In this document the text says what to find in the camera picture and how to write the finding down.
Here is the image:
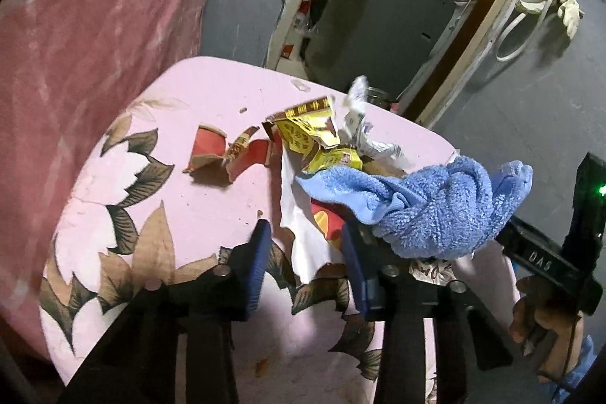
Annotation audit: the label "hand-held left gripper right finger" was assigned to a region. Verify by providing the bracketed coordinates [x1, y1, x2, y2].
[341, 223, 515, 404]

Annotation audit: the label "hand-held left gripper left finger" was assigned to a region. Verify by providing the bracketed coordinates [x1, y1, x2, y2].
[57, 219, 273, 404]

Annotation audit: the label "torn white paper packaging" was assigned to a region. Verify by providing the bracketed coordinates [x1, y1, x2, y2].
[278, 147, 353, 286]

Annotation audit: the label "blue terry towel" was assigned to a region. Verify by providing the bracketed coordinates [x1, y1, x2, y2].
[295, 155, 533, 260]

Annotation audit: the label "person's right forearm blue sleeve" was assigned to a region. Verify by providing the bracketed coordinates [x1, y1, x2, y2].
[551, 334, 598, 404]

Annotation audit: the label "person's right hand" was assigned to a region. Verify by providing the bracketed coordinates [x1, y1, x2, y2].
[510, 275, 586, 381]

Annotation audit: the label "torn red paper cup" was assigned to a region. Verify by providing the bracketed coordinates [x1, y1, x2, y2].
[184, 124, 276, 186]

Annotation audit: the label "crumpled yellow wrapper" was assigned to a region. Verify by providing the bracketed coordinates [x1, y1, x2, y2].
[262, 96, 364, 175]

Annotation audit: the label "pink floral table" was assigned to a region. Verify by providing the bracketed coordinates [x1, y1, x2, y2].
[39, 56, 522, 404]

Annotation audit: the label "crumpled white silver wrapper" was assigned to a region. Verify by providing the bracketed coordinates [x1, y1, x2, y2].
[333, 75, 405, 163]

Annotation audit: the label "steel pot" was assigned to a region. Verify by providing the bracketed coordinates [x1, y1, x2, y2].
[364, 85, 392, 111]

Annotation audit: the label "hanging white gloves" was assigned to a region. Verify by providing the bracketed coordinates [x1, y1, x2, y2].
[520, 0, 586, 40]

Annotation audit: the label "white hose loop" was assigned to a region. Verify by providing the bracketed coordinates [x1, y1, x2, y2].
[494, 0, 557, 64]

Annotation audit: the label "wooden door frame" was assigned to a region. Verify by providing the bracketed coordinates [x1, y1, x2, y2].
[264, 0, 544, 126]

